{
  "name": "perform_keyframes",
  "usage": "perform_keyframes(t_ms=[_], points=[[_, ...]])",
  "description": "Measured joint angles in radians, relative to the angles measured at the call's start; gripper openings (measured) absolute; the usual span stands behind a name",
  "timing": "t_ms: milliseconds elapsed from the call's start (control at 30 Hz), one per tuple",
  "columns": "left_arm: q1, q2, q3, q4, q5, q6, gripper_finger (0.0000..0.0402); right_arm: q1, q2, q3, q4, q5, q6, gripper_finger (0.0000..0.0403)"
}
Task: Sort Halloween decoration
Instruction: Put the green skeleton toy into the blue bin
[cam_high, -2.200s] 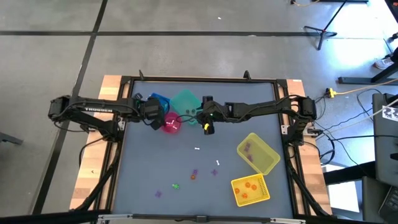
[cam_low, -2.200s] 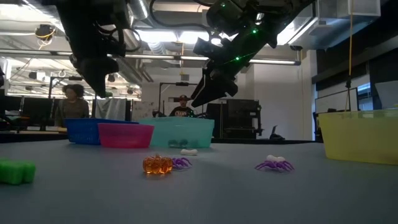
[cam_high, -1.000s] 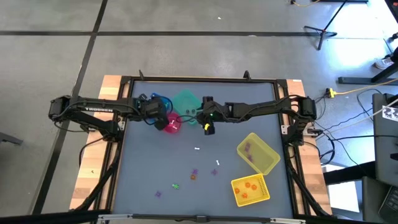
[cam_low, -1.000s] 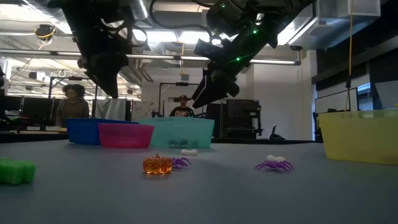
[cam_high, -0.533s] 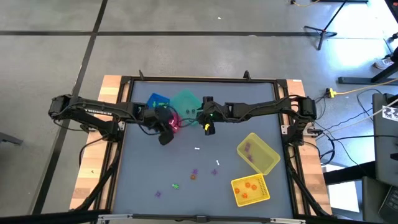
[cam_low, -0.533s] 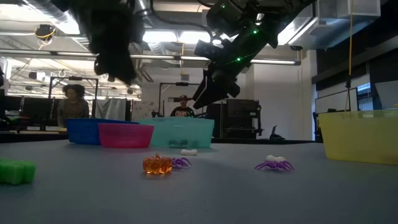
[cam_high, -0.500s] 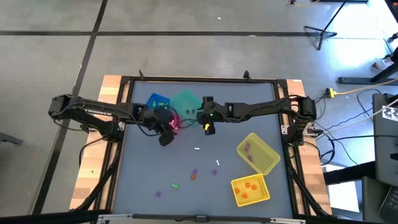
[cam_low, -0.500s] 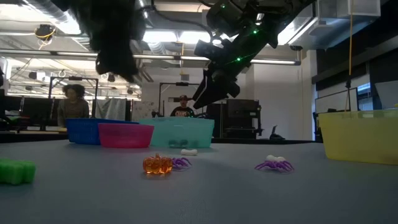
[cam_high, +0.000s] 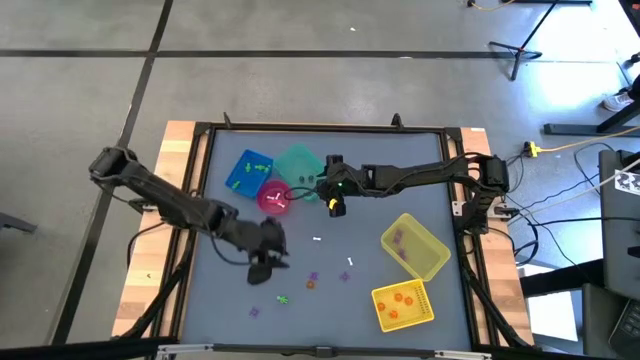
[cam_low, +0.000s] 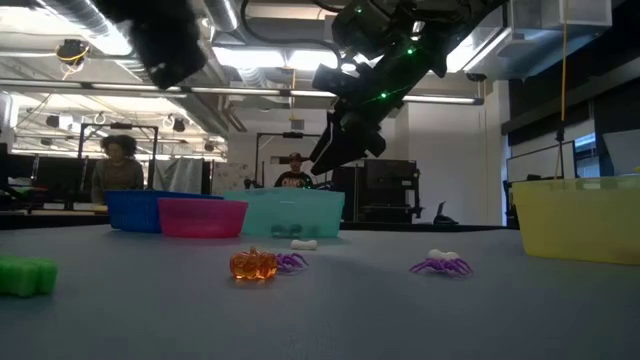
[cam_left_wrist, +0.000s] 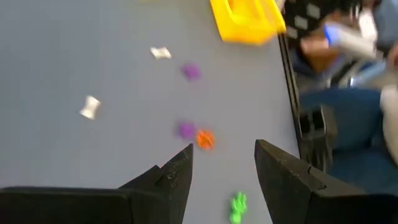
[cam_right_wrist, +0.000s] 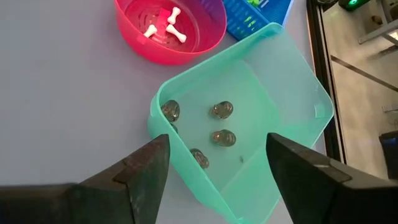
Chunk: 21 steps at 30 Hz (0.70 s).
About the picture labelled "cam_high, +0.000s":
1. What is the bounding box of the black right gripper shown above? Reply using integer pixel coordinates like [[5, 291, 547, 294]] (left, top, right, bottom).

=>
[[315, 168, 369, 218]]

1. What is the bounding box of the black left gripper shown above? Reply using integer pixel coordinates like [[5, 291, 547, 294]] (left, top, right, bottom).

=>
[[219, 219, 290, 286]]

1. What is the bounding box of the pink round plastic bowl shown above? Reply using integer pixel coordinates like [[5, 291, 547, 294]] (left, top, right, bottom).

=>
[[255, 179, 294, 217]]

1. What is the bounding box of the teal plastic basket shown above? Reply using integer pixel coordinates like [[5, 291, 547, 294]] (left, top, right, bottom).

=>
[[272, 142, 331, 203]]

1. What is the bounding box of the blue rectangular plastic basket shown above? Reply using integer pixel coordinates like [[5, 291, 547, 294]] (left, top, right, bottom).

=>
[[224, 148, 276, 200]]

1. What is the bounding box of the translucent yellow plastic bin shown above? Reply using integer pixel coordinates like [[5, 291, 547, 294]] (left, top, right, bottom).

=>
[[379, 212, 452, 283]]

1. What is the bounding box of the silver aluminium bar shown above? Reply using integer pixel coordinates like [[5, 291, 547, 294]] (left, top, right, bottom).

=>
[[155, 341, 494, 360]]

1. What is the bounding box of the yellow perforated plastic basket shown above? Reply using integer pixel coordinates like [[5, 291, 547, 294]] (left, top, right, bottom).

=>
[[370, 278, 435, 334]]

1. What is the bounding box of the wooden table side board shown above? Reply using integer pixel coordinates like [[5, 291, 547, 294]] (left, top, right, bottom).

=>
[[112, 119, 211, 340], [458, 127, 535, 347]]

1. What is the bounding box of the black rig beam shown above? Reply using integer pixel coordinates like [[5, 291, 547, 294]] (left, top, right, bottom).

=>
[[0, 338, 177, 360]]

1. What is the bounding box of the black table beam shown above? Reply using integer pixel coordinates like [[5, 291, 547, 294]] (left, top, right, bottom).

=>
[[519, 258, 607, 297]]

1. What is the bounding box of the black tripod stand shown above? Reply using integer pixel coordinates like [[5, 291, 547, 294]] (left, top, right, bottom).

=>
[[487, 0, 594, 82]]

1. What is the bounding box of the black desk foot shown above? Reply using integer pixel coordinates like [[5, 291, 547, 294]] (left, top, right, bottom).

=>
[[543, 97, 640, 136]]

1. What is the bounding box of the grey floor object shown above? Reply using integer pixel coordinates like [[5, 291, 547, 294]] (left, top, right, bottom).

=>
[[0, 212, 39, 235]]

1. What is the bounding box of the grey desk top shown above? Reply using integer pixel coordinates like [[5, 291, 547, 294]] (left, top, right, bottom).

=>
[[598, 148, 640, 301]]

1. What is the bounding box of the black white marker tag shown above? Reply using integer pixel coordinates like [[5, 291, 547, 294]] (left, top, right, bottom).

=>
[[613, 169, 640, 197]]

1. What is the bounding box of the person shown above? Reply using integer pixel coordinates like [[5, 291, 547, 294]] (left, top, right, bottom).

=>
[[601, 49, 640, 114]]

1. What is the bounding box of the dark laptop keyboard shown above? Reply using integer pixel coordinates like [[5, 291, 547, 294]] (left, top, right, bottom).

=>
[[607, 298, 640, 359]]

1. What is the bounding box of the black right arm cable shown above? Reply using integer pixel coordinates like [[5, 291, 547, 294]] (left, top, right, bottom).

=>
[[283, 185, 321, 201]]

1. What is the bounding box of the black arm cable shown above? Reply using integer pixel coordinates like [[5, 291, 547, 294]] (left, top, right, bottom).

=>
[[283, 185, 321, 201], [209, 232, 254, 266]]

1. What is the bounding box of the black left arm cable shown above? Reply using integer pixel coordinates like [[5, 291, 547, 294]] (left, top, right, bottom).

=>
[[209, 232, 254, 266]]

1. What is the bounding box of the black aluminium table frame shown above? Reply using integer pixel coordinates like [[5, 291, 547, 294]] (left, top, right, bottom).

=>
[[112, 112, 536, 360]]

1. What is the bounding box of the yellow floor cable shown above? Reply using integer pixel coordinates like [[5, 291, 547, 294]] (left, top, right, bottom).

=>
[[467, 0, 516, 12]]

